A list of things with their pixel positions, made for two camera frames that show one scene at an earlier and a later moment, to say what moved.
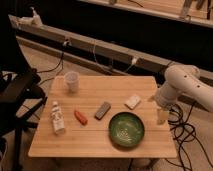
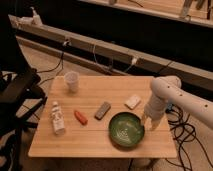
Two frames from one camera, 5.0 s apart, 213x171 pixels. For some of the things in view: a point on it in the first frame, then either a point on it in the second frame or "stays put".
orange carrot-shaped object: x=80 y=118 stays put
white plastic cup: x=72 y=79 stays put
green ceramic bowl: x=126 y=129 stays put
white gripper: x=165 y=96 -> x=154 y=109
